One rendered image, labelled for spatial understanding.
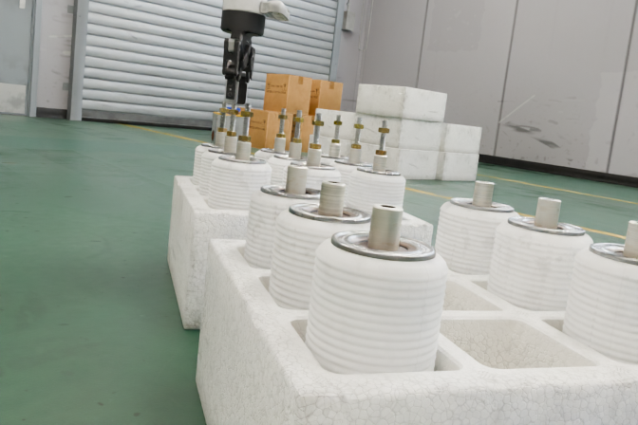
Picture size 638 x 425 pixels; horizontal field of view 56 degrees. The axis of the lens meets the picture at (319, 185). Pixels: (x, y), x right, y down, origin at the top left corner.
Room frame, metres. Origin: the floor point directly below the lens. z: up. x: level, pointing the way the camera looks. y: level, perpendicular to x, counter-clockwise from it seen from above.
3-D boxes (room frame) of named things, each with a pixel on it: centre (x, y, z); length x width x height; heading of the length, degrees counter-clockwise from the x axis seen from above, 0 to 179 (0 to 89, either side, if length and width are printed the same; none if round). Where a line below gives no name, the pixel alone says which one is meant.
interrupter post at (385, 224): (0.43, -0.05, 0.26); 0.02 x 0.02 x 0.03
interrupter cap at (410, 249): (0.43, -0.05, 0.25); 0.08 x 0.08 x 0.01
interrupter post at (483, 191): (0.73, -0.20, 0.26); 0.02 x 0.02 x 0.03
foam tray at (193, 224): (1.10, 0.05, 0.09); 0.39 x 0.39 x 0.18; 18
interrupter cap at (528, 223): (0.61, -0.24, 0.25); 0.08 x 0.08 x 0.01
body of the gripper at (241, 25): (1.07, 0.16, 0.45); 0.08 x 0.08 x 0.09
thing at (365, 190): (1.03, -0.10, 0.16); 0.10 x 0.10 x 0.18
